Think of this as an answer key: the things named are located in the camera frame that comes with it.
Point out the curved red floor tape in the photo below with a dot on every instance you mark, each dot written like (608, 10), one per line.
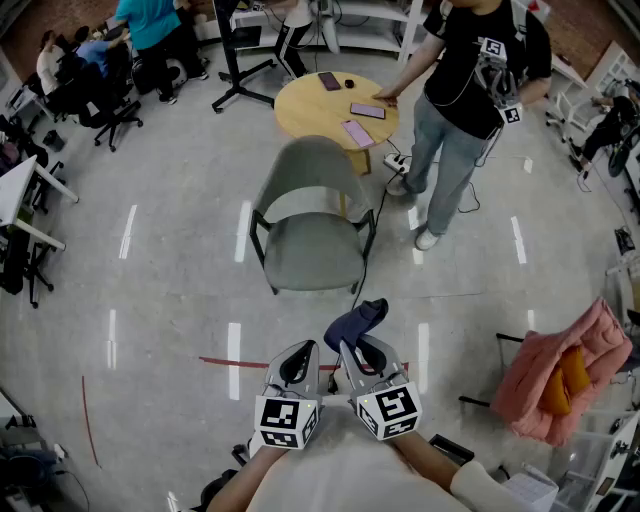
(87, 420)

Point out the black monitor on stand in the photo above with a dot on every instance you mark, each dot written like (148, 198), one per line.
(247, 37)

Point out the black metal frame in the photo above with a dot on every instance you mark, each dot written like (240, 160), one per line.
(507, 337)

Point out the person's light beige shirt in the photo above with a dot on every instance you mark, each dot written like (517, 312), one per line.
(340, 475)

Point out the black office chair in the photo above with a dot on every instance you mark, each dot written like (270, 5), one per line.
(107, 100)

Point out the person's left forearm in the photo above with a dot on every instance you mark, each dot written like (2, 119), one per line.
(250, 475)

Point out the dark purple smartphone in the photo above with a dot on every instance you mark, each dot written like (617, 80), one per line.
(329, 81)

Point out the round wooden table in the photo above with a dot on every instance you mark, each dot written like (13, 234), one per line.
(320, 110)

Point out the white gridded sheet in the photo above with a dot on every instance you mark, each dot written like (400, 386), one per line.
(530, 492)

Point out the white power strip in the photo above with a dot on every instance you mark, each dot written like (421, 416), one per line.
(395, 161)

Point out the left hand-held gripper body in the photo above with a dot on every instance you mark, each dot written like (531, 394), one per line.
(280, 417)

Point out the person's right forearm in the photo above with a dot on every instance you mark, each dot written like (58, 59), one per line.
(430, 460)

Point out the grey armchair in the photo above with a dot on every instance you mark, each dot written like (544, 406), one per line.
(310, 260)

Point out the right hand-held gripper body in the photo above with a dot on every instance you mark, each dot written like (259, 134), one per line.
(395, 407)

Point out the dark blue cloth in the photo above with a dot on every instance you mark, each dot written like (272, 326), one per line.
(350, 325)

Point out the white desk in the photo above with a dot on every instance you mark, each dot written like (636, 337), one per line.
(15, 190)

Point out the pink padded jacket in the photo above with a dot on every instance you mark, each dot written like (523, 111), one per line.
(540, 360)

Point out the pink-screen smartphone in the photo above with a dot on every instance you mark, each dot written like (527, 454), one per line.
(358, 133)
(367, 110)

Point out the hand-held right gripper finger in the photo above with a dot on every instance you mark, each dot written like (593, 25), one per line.
(354, 370)
(392, 362)

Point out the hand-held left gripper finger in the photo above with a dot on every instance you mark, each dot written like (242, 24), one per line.
(312, 370)
(275, 370)

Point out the dark waste bin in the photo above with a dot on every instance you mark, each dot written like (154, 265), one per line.
(54, 141)

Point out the white metal shelving unit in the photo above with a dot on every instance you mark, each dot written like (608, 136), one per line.
(365, 45)

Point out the orange cushion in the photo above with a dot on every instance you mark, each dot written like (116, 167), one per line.
(565, 380)

